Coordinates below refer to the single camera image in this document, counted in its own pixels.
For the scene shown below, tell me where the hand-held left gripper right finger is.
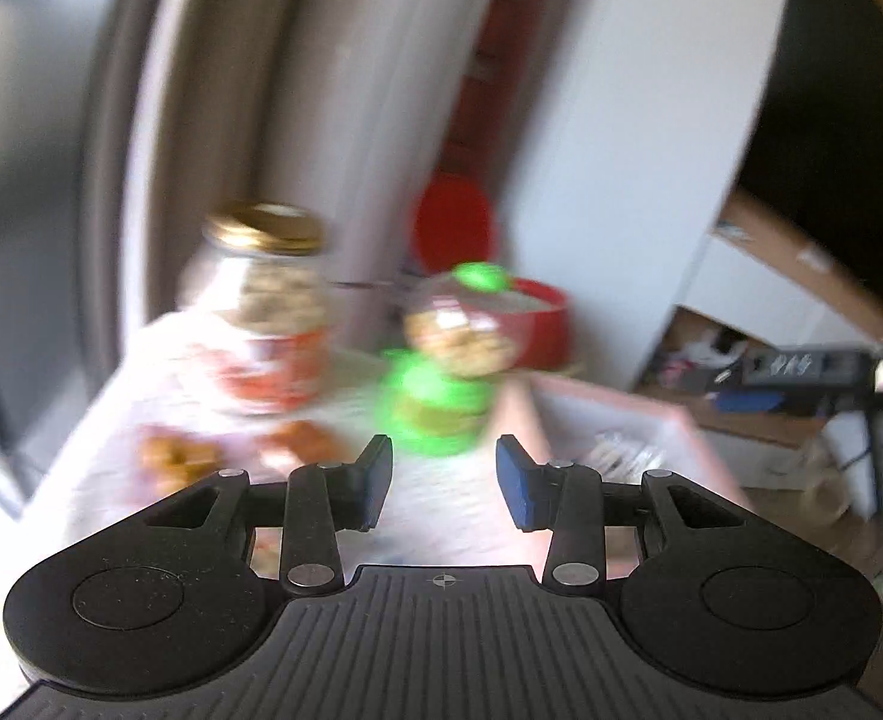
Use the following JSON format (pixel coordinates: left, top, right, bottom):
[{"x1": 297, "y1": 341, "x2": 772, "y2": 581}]
[{"x1": 495, "y1": 435, "x2": 746, "y2": 593}]

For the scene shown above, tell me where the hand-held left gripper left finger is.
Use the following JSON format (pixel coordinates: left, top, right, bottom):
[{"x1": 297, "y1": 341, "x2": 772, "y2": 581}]
[{"x1": 145, "y1": 435, "x2": 395, "y2": 597}]

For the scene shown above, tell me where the orange-brown snack packet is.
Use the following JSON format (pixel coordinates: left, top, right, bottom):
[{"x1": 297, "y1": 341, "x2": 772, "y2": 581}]
[
  {"x1": 259, "y1": 422, "x2": 341, "y2": 462},
  {"x1": 139, "y1": 426, "x2": 221, "y2": 485}
]

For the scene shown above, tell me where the pink cardboard box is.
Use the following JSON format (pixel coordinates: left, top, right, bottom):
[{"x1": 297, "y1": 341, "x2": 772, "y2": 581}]
[{"x1": 495, "y1": 375, "x2": 753, "y2": 533}]

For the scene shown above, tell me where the white lace tablecloth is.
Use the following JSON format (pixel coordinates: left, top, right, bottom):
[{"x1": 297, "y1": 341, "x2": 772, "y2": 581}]
[{"x1": 28, "y1": 307, "x2": 758, "y2": 586}]

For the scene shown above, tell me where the green gumball dispenser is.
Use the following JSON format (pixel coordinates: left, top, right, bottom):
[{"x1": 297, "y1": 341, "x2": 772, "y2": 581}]
[{"x1": 377, "y1": 262, "x2": 521, "y2": 458}]

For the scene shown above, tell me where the red round tin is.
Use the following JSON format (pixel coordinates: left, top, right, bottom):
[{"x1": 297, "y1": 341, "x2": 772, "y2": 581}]
[{"x1": 505, "y1": 279, "x2": 571, "y2": 370}]

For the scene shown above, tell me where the glass jar with gold lid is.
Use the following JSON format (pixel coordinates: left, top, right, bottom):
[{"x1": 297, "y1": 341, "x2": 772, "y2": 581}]
[{"x1": 186, "y1": 202, "x2": 337, "y2": 417}]

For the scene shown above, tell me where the red round lid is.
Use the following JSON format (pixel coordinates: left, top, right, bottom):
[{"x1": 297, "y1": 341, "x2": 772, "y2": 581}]
[{"x1": 411, "y1": 174, "x2": 498, "y2": 275}]

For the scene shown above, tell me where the white media cabinet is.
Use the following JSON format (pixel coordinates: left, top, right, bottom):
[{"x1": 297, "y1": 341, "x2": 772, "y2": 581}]
[{"x1": 636, "y1": 187, "x2": 883, "y2": 526}]

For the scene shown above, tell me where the dark device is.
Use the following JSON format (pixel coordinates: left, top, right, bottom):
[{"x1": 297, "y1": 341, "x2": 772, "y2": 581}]
[{"x1": 741, "y1": 341, "x2": 883, "y2": 421}]

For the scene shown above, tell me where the grey refrigerator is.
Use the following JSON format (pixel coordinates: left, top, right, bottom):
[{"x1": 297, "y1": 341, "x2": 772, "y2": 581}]
[{"x1": 0, "y1": 0, "x2": 157, "y2": 511}]

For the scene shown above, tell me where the black television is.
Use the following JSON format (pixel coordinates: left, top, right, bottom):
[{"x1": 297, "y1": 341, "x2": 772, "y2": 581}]
[{"x1": 741, "y1": 0, "x2": 883, "y2": 278}]

